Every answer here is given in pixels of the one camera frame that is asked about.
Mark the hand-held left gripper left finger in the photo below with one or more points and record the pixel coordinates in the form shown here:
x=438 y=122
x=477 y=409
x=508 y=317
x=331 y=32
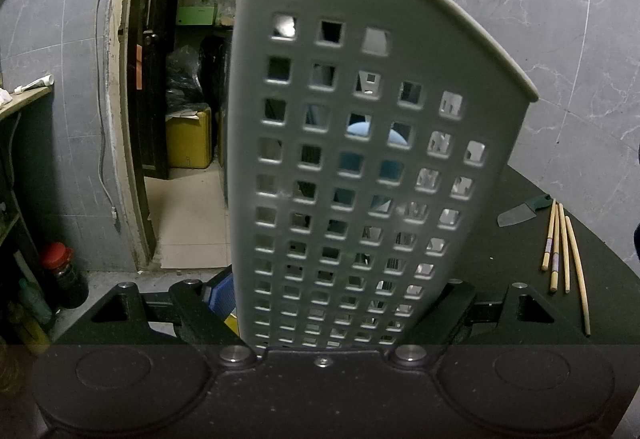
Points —
x=220 y=294

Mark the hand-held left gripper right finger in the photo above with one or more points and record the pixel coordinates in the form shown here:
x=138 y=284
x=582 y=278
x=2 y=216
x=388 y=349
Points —
x=447 y=311

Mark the blue plastic utensil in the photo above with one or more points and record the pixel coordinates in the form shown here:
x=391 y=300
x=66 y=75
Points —
x=350 y=162

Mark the white perforated utensil holder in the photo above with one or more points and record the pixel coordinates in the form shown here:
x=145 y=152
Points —
x=330 y=94

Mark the yellow box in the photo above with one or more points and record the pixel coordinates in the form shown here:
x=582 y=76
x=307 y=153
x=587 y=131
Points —
x=190 y=141

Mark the red-capped dark bottle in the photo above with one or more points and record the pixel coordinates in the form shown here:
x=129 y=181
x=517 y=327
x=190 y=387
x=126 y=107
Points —
x=65 y=276

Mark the green plastic bottle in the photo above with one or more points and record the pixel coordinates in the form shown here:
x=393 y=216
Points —
x=34 y=303

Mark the dark grey cabinet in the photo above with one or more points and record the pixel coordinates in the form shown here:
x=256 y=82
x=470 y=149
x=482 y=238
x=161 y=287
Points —
x=220 y=84

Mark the black plastic bag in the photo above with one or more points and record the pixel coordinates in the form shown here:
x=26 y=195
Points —
x=185 y=74

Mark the dark wooden door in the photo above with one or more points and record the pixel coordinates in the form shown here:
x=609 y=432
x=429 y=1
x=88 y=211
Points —
x=150 y=69

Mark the wooden shelf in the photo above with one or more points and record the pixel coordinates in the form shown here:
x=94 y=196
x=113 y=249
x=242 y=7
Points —
x=25 y=99

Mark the green cardboard box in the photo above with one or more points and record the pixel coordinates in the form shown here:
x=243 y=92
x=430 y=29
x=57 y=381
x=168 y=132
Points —
x=196 y=15

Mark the white tube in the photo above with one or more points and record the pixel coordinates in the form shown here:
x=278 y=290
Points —
x=35 y=83

